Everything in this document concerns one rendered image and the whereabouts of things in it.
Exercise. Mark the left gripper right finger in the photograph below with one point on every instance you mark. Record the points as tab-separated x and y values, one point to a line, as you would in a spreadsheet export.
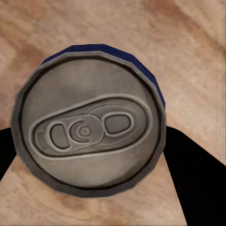
199	180

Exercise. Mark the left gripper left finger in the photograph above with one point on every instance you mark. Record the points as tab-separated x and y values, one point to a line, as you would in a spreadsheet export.
7	151

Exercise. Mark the can of soda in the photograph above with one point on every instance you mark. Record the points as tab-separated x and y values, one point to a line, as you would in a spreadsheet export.
90	122

